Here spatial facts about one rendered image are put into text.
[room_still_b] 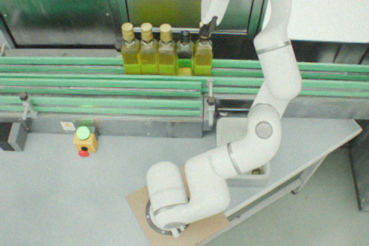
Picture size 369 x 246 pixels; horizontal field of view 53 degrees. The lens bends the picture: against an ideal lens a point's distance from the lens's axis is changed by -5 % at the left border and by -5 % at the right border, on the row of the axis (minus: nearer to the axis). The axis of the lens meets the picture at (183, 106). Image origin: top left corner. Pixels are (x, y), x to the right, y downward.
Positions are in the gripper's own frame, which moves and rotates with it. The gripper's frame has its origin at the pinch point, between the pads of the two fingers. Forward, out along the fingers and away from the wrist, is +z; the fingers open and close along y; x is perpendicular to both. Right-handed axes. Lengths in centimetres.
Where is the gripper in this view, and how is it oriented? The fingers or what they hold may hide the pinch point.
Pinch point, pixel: (205, 26)
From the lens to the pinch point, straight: 116.8
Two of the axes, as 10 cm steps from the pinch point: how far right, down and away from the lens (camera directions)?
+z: -2.5, 5.1, 8.3
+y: -0.3, 8.5, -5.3
